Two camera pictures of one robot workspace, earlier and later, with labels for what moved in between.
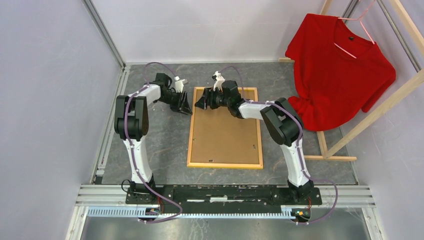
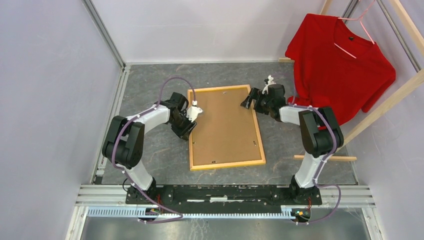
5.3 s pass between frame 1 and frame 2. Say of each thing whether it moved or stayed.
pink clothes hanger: stayed
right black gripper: moved
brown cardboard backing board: stayed
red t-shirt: stayed
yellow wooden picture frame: moved
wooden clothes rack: stayed
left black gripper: moved
